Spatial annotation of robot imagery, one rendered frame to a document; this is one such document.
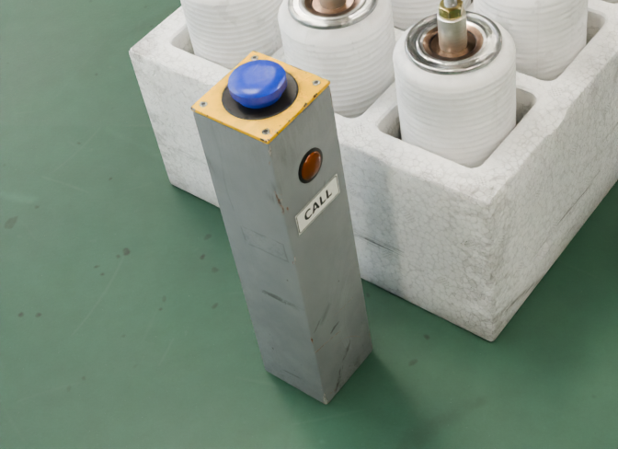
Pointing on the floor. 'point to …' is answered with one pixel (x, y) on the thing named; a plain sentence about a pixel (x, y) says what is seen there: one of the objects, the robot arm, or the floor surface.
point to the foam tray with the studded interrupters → (436, 176)
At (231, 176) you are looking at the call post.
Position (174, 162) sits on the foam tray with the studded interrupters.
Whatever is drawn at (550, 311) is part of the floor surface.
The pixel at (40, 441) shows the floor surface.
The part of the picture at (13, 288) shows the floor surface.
